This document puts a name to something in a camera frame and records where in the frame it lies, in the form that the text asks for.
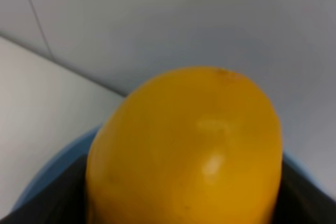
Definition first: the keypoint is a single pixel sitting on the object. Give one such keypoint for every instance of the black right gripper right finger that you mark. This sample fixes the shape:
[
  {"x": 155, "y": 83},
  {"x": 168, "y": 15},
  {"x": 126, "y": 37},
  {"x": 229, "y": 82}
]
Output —
[{"x": 300, "y": 201}]

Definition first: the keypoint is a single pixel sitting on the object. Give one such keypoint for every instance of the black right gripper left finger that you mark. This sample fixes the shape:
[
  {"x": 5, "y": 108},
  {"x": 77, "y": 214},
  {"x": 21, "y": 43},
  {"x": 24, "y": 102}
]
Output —
[{"x": 62, "y": 201}]

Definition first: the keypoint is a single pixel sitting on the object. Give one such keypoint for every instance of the yellow mango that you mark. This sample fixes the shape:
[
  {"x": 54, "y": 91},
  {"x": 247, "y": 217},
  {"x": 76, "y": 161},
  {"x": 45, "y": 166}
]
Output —
[{"x": 193, "y": 145}]

